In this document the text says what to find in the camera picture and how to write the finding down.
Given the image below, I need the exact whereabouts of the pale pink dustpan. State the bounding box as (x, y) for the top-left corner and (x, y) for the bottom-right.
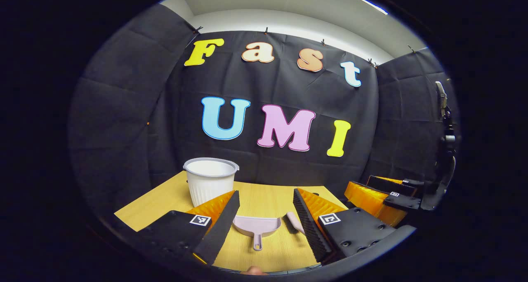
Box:
(233, 216), (282, 251)

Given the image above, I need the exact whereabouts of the small pale pink broom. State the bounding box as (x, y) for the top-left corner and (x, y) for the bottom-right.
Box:
(286, 211), (306, 235)

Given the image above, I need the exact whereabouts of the white ribbed garbage bin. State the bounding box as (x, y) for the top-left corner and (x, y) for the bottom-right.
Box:
(183, 157), (240, 207)

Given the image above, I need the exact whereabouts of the black backdrop cloth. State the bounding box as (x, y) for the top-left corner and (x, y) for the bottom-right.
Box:
(68, 4), (460, 233)

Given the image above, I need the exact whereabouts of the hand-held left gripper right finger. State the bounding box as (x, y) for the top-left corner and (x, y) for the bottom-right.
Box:
(292, 188), (397, 265)

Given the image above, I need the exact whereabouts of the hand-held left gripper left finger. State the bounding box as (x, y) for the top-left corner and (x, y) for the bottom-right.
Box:
(136, 190), (240, 266)

